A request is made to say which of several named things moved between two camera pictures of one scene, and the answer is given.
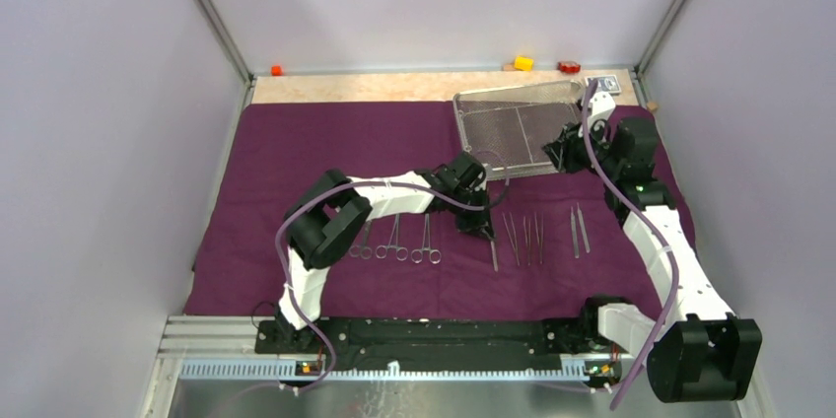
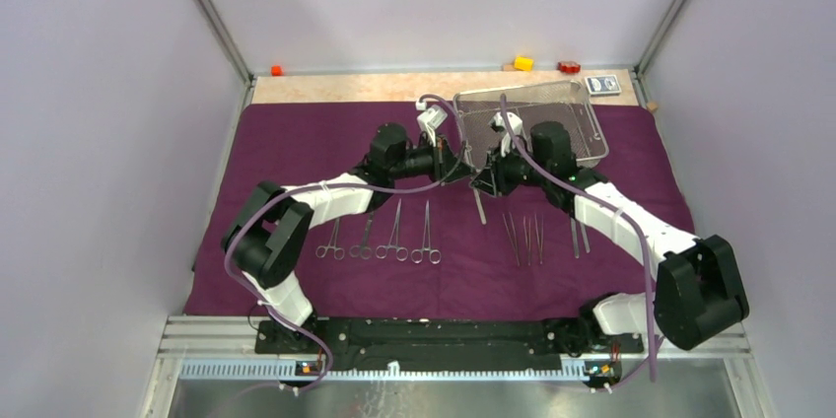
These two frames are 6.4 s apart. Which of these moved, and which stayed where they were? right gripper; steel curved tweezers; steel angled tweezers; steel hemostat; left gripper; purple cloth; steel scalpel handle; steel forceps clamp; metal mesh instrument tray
Moved: left gripper; steel angled tweezers; right gripper
Stayed: steel forceps clamp; steel hemostat; steel curved tweezers; metal mesh instrument tray; steel scalpel handle; purple cloth
